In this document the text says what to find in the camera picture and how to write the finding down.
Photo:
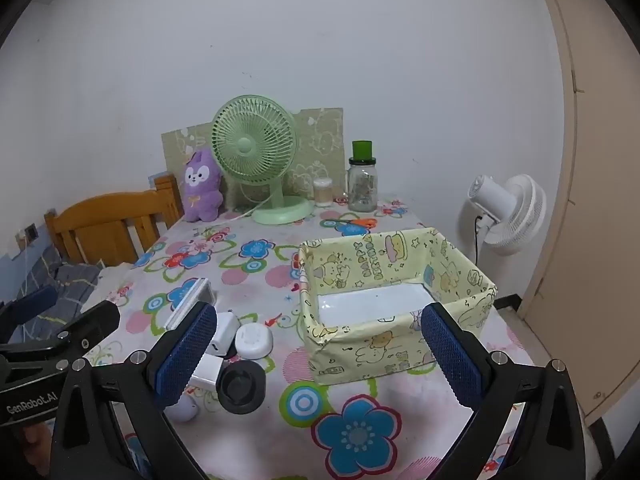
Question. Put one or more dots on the grey plaid blanket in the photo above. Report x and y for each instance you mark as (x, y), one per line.
(70, 280)

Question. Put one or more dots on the yellow cartoon print box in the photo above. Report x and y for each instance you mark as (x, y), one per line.
(360, 355)

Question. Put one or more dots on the white calculator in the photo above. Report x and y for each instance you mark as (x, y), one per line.
(187, 302)

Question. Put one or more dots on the patterned beige board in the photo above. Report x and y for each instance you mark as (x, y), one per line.
(320, 140)

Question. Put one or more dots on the black round holder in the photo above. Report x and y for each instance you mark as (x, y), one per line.
(242, 385)

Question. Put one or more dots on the beige wooden door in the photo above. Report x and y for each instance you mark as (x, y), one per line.
(590, 210)

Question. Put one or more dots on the white rounded earbuds case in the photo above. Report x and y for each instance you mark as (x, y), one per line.
(254, 342)

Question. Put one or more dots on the wall socket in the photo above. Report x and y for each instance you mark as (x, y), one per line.
(31, 232)

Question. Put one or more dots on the purple plush toy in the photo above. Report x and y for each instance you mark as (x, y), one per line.
(200, 180)

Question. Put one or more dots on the white charger block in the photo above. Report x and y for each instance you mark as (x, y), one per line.
(207, 372)

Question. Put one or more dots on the glass jar with green lid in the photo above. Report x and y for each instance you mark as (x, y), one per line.
(362, 185)

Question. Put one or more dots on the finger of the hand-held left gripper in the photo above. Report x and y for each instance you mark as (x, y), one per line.
(32, 302)
(95, 321)

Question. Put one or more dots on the wooden chair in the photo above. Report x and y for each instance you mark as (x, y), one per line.
(100, 220)

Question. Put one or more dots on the cotton swab container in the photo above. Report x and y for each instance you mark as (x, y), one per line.
(322, 194)

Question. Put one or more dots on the green desk fan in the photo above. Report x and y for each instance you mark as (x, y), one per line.
(245, 145)

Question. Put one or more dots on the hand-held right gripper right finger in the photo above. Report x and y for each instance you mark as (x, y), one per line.
(450, 360)

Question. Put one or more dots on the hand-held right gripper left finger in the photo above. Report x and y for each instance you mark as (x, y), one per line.
(185, 355)

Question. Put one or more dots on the lavender round case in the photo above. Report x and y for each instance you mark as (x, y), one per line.
(182, 410)

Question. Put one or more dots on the white plug adapter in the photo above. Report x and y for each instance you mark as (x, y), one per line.
(226, 332)

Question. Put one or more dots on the white standing fan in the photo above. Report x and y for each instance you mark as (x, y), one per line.
(520, 210)

